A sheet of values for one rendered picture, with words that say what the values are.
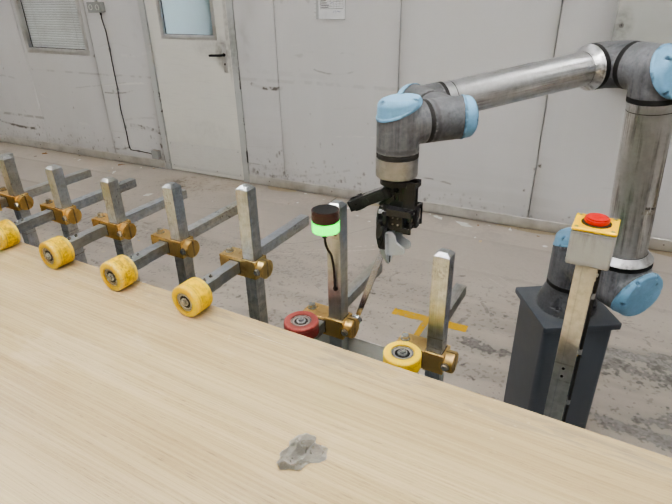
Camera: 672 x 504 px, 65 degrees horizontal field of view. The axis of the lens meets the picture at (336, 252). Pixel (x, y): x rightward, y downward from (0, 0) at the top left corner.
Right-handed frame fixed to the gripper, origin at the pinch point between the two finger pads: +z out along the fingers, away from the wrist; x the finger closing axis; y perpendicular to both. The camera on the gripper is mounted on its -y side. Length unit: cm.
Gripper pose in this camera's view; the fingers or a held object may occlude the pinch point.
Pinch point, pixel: (385, 257)
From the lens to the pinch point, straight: 124.8
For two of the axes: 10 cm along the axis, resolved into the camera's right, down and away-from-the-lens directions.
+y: 8.7, 2.1, -4.4
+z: 0.2, 8.9, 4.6
